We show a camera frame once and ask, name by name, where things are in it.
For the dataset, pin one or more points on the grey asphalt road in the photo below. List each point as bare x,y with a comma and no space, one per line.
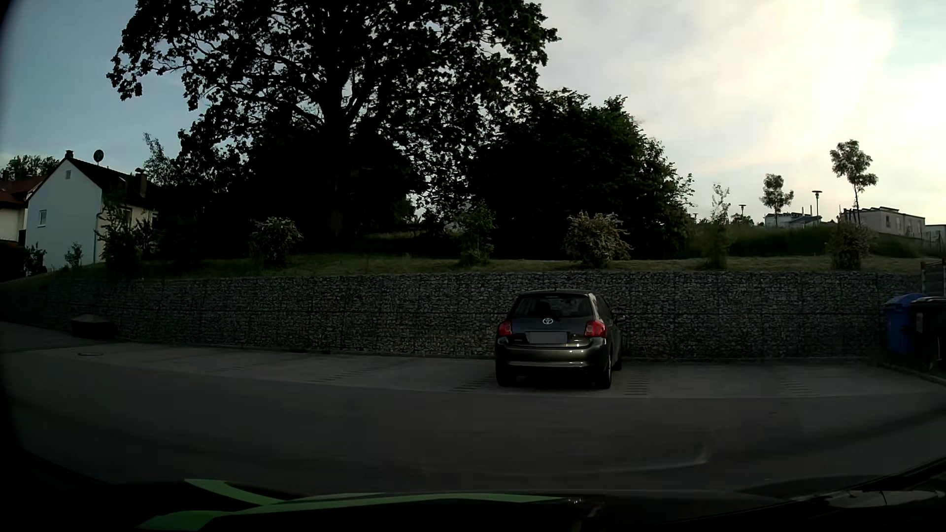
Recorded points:
369,436

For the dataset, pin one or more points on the black wheelie bin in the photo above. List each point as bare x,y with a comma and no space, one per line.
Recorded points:
928,329

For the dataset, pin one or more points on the low dark box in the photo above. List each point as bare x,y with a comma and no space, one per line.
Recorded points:
91,326

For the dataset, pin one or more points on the pale low building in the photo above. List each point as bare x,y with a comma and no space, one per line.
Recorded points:
791,219

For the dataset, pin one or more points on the grass bank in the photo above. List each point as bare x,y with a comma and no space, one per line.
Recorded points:
414,264

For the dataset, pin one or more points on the flowering bush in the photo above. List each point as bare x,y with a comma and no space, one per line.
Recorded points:
596,238
275,240

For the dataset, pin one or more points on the house with red roof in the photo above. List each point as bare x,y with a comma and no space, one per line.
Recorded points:
11,210

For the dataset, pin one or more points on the white gabled house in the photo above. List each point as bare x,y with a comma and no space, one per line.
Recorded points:
68,214

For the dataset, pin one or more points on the stone gabion wall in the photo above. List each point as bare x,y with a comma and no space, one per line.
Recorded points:
332,314

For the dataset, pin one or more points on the pale flat-roofed building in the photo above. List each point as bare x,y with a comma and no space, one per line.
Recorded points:
887,220

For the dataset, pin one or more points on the lamp post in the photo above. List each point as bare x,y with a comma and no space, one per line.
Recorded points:
817,203

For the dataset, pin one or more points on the paved parking strip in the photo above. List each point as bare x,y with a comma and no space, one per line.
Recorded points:
369,369

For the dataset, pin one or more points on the grey hatchback car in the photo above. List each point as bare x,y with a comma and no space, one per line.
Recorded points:
556,340

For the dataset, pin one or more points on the small bush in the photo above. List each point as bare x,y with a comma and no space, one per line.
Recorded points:
848,245
716,233
475,236

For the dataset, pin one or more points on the blue wheelie bin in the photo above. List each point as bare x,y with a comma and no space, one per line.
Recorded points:
899,325

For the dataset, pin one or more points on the dark broad tree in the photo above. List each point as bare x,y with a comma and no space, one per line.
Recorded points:
576,170

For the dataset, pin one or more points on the slender young tree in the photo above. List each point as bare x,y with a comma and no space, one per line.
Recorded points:
775,193
854,166

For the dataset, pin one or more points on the car's own bonnet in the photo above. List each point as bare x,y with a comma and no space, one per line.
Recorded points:
355,506

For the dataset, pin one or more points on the green hedge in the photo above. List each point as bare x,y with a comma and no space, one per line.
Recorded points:
783,240

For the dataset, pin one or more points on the large dark tree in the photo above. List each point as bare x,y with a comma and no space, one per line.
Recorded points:
332,89

